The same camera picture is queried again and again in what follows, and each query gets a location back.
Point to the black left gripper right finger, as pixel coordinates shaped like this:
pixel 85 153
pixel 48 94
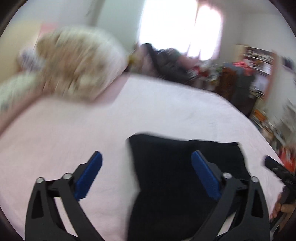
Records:
pixel 251 220

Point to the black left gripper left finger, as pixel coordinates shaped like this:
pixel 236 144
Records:
pixel 43 220

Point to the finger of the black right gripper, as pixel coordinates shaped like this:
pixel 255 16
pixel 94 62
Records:
pixel 286 177

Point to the black pants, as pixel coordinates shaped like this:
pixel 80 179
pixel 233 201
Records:
pixel 172 203

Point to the right hand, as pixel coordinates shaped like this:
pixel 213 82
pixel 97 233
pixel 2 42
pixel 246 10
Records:
pixel 287 209

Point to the pink bed sheet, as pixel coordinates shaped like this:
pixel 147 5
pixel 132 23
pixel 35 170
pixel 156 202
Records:
pixel 53 136

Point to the dark grey desk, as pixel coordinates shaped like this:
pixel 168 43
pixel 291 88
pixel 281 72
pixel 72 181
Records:
pixel 242 98

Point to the brown wooden chair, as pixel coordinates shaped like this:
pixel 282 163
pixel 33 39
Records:
pixel 226 84

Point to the pink bookshelf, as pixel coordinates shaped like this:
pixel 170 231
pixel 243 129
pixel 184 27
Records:
pixel 262 64

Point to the floral pillow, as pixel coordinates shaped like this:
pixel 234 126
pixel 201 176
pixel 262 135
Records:
pixel 17 87

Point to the black reclining chair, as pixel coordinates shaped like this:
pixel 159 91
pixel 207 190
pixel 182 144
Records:
pixel 170 64

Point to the floral folded quilt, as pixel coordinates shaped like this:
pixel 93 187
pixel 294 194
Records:
pixel 79 62

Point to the purple patterned pillow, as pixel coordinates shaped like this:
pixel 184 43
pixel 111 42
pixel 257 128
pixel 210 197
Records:
pixel 29 60

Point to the pink window curtain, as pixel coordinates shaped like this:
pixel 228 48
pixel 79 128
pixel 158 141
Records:
pixel 193 28

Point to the beige headboard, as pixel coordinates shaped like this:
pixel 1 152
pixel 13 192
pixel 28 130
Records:
pixel 16 37

